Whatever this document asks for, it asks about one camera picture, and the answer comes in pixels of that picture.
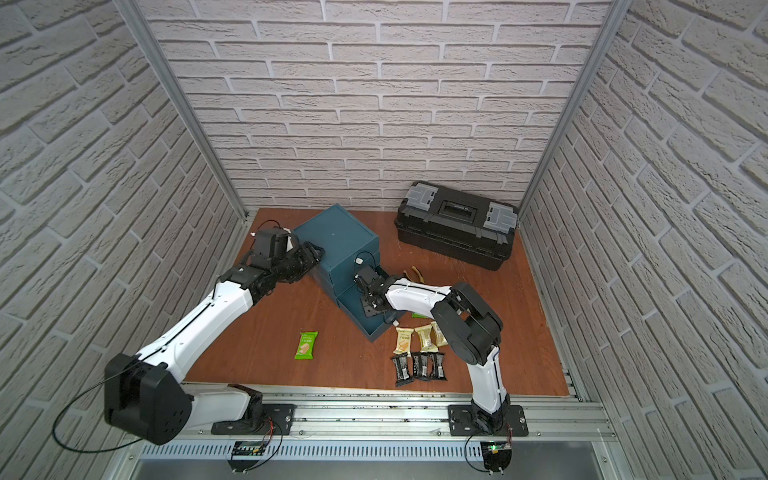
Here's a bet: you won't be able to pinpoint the right controller board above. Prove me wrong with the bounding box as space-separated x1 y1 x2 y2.
480 441 513 474

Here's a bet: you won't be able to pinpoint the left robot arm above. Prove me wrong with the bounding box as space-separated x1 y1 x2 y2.
104 228 324 445

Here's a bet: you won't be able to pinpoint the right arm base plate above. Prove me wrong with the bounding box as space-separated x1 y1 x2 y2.
447 404 529 438

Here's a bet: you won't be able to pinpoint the aluminium mounting rail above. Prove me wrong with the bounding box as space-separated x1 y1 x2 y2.
122 385 619 445

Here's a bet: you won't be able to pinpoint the yellow cookie packet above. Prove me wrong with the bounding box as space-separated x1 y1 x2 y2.
393 327 414 355
414 324 439 353
431 321 448 348

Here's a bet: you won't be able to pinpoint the teal bottom drawer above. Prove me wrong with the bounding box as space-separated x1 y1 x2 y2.
337 285 404 342

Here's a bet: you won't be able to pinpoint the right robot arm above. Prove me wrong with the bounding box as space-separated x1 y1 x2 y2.
354 265 509 433

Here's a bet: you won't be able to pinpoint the yellow handled pliers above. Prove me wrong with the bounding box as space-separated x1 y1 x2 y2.
403 266 425 284

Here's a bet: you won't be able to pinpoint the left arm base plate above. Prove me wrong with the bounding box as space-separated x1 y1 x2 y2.
211 403 297 436

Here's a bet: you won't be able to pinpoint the right corner aluminium profile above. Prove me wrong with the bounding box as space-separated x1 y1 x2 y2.
519 0 632 221

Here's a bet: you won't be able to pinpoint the black plastic toolbox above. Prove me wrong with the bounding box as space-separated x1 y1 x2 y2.
395 182 518 271

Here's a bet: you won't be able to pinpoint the left corner aluminium profile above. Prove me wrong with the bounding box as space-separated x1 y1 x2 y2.
115 0 248 222

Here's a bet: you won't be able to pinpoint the teal drawer cabinet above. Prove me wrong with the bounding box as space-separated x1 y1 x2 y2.
293 204 380 301

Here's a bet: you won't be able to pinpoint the controller board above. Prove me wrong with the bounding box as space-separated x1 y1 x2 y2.
228 441 270 473
480 441 513 474

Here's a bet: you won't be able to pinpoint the left controller board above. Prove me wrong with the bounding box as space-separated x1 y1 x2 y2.
228 441 270 473

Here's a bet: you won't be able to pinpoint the black cookie packet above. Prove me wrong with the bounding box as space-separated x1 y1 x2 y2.
429 352 447 381
391 353 414 388
411 352 432 381

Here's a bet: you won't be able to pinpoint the corner aluminium profile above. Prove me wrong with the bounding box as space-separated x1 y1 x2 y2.
115 0 248 222
519 0 632 221

